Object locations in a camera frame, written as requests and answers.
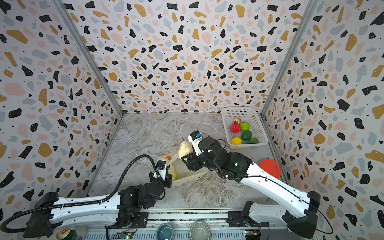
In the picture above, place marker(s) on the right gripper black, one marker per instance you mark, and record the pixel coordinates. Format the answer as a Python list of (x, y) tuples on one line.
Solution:
[(190, 159)]

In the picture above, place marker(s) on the bright green fruit toy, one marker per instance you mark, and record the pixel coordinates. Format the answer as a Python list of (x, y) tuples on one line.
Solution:
[(245, 126)]

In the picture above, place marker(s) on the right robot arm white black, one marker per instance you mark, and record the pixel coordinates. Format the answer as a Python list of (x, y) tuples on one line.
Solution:
[(294, 208)]

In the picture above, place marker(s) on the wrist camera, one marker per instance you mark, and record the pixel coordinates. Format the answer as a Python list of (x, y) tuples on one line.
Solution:
[(161, 170), (194, 138)]

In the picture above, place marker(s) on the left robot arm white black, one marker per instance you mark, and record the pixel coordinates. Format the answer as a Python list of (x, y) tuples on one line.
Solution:
[(119, 211)]

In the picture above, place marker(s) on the teal bowl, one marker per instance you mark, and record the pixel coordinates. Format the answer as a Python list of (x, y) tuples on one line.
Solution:
[(165, 232)]

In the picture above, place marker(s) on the white plastic mesh basket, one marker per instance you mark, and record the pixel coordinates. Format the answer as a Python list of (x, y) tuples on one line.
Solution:
[(248, 115)]

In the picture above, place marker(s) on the green fruit in basket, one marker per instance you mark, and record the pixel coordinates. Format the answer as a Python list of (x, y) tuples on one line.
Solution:
[(253, 141)]

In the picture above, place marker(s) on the small red strawberry toy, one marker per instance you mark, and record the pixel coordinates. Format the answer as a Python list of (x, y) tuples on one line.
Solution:
[(237, 121)]

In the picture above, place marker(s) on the dark green avocado toy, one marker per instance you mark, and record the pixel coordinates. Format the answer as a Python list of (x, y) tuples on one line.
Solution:
[(246, 135)]

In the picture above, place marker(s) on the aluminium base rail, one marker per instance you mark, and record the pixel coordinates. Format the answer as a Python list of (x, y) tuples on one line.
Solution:
[(224, 224)]

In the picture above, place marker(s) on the yellow translucent plastic bag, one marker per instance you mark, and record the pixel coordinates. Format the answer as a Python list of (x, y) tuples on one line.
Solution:
[(184, 175)]

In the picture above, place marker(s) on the grey ribbed plate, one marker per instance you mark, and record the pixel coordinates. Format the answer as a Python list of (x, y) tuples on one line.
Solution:
[(200, 231)]

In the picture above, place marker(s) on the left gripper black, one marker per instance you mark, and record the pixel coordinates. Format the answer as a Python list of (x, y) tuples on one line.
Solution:
[(168, 179)]

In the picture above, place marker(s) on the tin can with label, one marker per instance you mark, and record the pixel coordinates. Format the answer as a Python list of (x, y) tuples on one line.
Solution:
[(66, 234)]

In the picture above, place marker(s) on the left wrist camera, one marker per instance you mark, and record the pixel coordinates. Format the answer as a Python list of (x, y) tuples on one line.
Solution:
[(161, 170)]

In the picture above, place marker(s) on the beige peach toy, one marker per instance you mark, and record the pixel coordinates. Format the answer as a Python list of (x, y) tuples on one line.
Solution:
[(185, 149)]

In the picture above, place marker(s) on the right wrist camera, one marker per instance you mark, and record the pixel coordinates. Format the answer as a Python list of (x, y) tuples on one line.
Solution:
[(194, 138)]

